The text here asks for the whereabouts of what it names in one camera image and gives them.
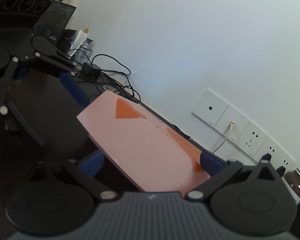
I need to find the pink cardboard box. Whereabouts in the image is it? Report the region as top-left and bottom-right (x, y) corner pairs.
(77, 91), (210, 194)

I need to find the black power adapter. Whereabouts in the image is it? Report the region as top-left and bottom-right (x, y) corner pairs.
(80, 62), (102, 82)

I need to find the silver desk grommet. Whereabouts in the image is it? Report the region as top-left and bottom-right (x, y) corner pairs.
(103, 85), (120, 94)

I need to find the small clear bottle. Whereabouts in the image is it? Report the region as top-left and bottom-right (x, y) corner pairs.
(77, 38), (93, 63)

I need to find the black laptop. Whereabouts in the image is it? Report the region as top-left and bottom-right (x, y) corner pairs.
(33, 0), (76, 45)

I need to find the white tube wooden cap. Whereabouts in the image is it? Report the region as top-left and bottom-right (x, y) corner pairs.
(70, 28), (89, 50)

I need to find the brown fish oil bottle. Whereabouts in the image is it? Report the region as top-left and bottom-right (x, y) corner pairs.
(283, 165), (300, 205)

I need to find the black tangled cable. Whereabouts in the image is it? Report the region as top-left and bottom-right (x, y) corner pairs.
(67, 48), (142, 104)

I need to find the black wall plug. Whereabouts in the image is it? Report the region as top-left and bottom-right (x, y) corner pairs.
(261, 153), (272, 162)
(276, 166), (286, 177)

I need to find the white charging cable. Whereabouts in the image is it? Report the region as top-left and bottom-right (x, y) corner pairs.
(212, 121), (236, 155)

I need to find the white wall socket strip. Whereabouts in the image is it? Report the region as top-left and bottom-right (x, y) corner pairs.
(192, 89), (295, 172)

